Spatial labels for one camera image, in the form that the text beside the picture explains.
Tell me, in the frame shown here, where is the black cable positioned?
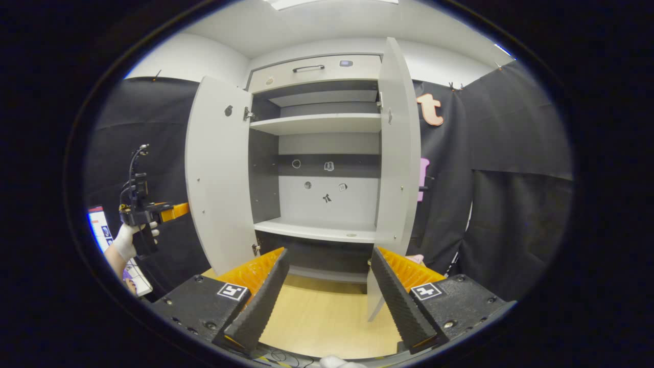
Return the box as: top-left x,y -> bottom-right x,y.
120,144 -> 150,205
253,347 -> 318,368

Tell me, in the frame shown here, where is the black backdrop cloth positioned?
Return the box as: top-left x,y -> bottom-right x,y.
84,59 -> 574,302

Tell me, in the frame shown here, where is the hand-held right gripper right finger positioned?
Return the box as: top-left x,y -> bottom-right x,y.
370,247 -> 517,354

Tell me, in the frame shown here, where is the grey cabinet door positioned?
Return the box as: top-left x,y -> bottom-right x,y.
366,37 -> 423,323
184,76 -> 259,277

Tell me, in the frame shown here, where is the computer monitor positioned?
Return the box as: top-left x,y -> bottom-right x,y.
87,205 -> 120,255

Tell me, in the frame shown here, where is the grey double-door shoe cabinet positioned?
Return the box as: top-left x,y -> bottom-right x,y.
184,37 -> 423,323

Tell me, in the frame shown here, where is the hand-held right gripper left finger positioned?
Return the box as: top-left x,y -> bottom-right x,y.
151,247 -> 290,354

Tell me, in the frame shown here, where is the printed paper sheet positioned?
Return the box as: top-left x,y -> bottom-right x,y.
123,258 -> 154,298

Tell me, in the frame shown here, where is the grey cabinet shelf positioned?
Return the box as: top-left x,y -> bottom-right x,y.
253,217 -> 378,244
250,113 -> 383,136
268,90 -> 379,108

